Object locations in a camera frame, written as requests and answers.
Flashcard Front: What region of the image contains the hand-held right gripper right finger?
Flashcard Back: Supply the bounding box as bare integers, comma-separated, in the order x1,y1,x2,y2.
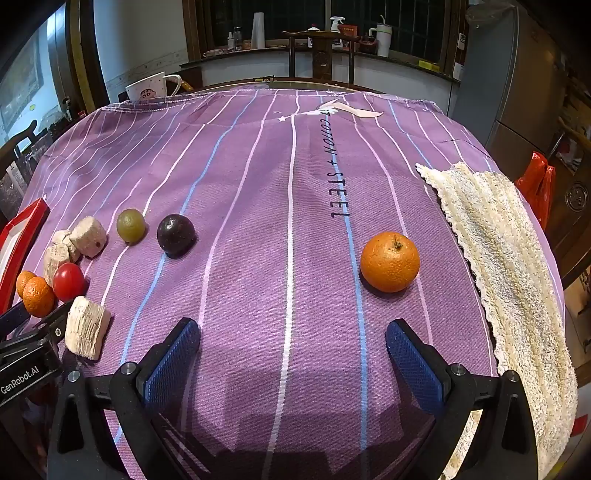
385,318,541,480

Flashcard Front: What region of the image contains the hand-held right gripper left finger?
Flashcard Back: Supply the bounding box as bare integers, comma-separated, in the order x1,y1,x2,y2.
48,318,201,480

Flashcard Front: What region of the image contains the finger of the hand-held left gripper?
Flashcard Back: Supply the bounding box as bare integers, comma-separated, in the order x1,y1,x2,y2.
21,302,77,356
0,300,31,335

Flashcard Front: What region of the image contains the small orange mandarin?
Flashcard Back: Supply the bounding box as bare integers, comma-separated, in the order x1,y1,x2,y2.
22,276,57,318
16,271,38,298

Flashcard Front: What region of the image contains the red tomato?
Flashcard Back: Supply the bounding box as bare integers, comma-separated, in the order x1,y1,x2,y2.
52,262,88,302

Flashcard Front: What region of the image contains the red rimmed white tray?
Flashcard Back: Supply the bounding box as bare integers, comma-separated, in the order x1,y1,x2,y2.
0,198,51,315

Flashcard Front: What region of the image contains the large orange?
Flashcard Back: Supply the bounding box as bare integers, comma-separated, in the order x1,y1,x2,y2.
360,232,421,294

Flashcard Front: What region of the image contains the dark purple plum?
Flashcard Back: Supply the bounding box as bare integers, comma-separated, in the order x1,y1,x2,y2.
156,213,196,258

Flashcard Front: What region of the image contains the green olive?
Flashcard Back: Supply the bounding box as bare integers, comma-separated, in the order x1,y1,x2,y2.
116,209,147,245

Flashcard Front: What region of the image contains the cream knitted towel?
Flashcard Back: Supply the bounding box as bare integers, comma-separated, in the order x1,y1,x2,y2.
414,161,579,480

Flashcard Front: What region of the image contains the wooden chair with plastic cover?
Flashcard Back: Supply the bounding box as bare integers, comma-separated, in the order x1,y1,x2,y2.
0,121,38,185

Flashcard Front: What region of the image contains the purple striped tablecloth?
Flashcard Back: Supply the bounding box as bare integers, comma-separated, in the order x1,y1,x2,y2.
0,88,566,480

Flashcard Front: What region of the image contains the red plastic bag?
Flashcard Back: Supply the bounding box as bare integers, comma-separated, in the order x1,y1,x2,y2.
515,151,557,232

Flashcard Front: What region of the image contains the white cartoon mug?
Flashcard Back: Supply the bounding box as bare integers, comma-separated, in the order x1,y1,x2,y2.
126,71,183,102

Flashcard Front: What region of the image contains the dark window counter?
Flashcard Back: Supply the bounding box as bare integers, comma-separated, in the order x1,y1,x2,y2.
180,41,462,86

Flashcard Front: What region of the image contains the grey refrigerator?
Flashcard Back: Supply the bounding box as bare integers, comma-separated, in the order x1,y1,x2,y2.
450,0,573,158

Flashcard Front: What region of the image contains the dark wooden chair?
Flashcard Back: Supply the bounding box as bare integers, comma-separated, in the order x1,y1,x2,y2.
281,30,358,86

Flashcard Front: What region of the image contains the white tumbler with straw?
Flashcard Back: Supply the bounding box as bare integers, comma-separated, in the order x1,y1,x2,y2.
375,16,392,57

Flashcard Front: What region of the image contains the dark framed window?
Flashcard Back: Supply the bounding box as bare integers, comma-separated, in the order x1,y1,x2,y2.
203,0,467,61

